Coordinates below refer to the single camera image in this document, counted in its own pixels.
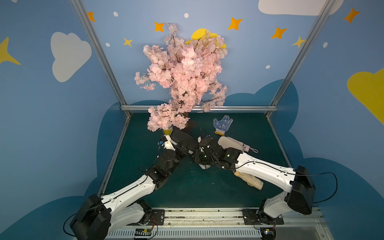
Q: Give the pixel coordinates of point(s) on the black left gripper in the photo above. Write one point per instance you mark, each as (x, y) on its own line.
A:
(186, 140)

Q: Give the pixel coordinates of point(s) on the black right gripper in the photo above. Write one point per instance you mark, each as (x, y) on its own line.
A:
(205, 146)

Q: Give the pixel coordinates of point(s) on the black zippered umbrella case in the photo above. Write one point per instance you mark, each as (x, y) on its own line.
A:
(183, 139)

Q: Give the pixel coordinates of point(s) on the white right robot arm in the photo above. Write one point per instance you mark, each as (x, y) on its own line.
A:
(297, 186)

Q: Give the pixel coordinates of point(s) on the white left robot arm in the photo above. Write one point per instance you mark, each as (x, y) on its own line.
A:
(98, 216)

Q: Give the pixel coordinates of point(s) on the open grey case beside pink umbrella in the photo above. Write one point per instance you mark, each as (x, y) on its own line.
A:
(204, 166)

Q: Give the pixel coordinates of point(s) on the blue dotted work glove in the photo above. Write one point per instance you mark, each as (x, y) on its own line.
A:
(223, 125)

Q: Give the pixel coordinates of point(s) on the pink cherry blossom tree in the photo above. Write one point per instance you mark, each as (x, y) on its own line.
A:
(189, 70)

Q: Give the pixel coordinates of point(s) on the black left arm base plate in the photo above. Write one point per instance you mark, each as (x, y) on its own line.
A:
(154, 216)

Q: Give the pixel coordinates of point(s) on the aluminium front rail base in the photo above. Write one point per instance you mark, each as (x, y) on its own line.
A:
(224, 223)

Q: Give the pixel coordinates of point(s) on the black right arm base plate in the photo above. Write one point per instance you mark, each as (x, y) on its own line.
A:
(252, 217)

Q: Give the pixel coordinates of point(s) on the aluminium frame post right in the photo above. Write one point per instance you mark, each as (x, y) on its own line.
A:
(304, 50)

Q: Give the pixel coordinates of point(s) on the aluminium frame post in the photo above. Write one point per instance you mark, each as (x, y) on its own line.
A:
(88, 26)
(304, 50)

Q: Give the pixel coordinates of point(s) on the aluminium frame post left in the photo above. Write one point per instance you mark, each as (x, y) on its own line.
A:
(88, 26)

